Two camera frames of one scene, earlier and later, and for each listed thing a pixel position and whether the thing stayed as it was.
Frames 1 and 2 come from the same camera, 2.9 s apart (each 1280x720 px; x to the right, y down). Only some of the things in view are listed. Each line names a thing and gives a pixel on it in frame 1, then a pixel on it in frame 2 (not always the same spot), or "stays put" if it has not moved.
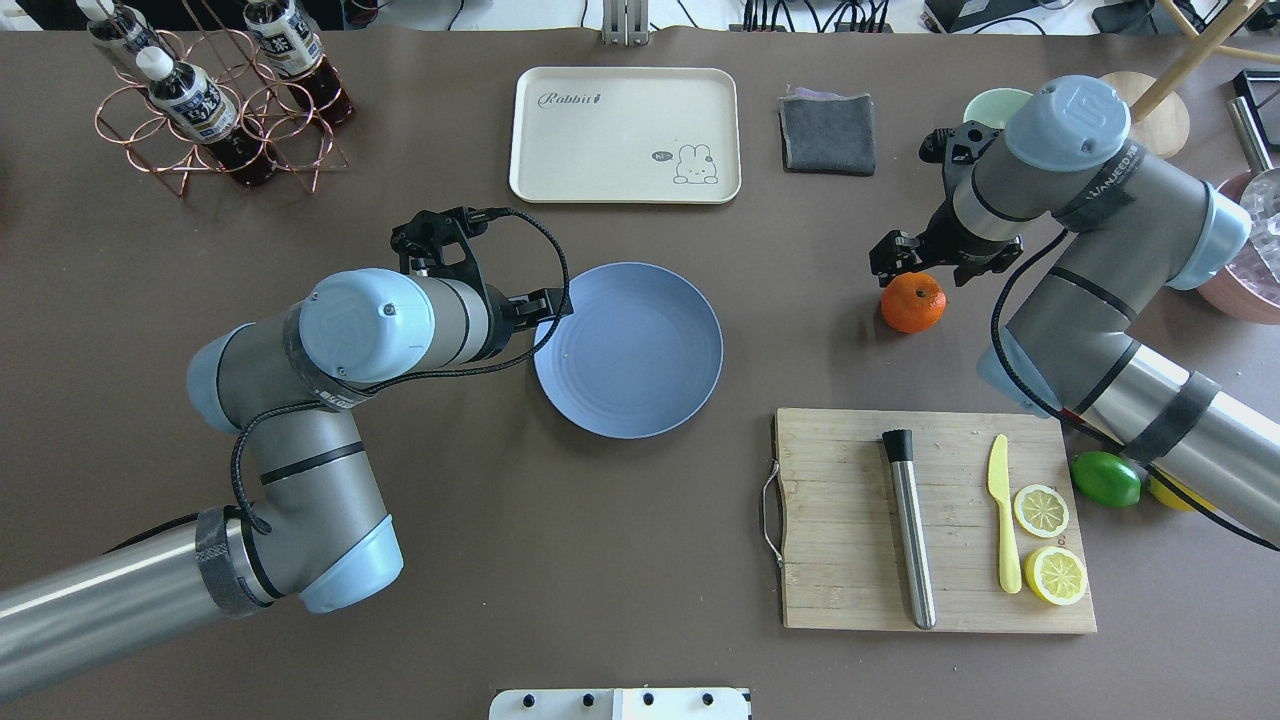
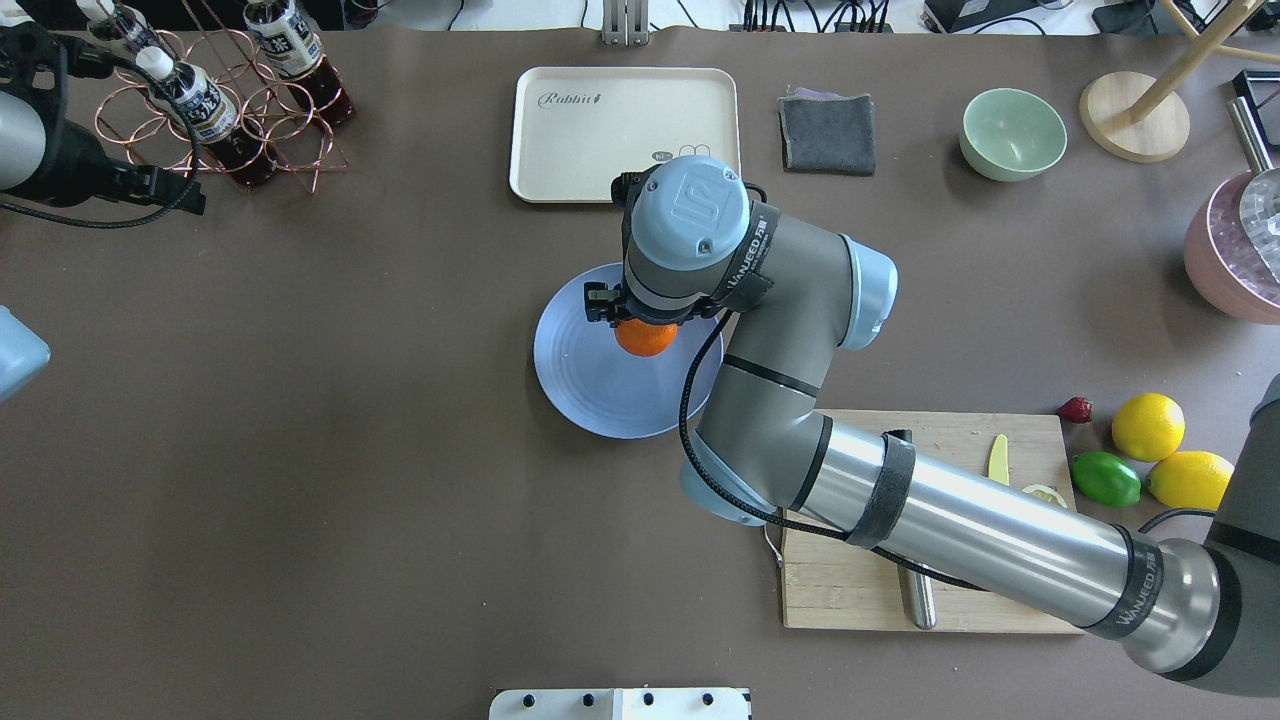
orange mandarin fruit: x=913 y=302 → x=645 y=337
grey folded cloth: x=828 y=132 stays put
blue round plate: x=638 y=357 stays put
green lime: x=1105 y=479 stays put
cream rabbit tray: x=631 y=135 stays put
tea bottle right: x=298 y=55 stays put
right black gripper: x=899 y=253 → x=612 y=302
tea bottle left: x=112 y=23 stays put
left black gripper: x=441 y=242 → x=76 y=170
